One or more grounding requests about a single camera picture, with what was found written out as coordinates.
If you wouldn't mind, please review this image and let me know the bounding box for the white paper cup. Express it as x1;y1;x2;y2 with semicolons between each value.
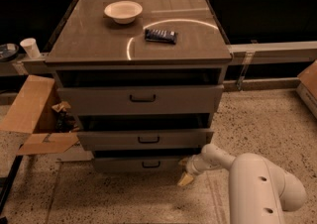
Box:
20;38;41;58

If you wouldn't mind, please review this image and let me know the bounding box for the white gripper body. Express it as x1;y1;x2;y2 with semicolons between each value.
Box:
185;155;202;176

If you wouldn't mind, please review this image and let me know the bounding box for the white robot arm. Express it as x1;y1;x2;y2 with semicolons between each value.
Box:
177;144;307;224

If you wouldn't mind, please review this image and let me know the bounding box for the dark round dish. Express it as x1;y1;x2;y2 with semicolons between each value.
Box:
0;44;19;62

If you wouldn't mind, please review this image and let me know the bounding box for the grey drawer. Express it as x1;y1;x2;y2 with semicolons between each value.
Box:
78;114;213;151
58;69;223;116
92;148;201;172

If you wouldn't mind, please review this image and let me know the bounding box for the white bowl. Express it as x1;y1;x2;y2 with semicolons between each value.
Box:
104;1;143;25

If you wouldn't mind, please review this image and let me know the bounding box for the open cardboard box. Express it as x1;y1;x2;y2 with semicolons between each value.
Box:
0;74;80;157

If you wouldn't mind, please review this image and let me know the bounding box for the grey drawer cabinet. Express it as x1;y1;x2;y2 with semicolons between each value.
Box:
45;0;233;163

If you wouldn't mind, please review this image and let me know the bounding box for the cardboard box at right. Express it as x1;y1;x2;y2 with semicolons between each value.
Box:
296;60;317;118

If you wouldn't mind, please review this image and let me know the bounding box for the dark blue snack packet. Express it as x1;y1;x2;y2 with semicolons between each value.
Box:
145;29;177;45

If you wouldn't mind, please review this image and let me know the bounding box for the black pole on floor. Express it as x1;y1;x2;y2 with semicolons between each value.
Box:
0;156;23;214

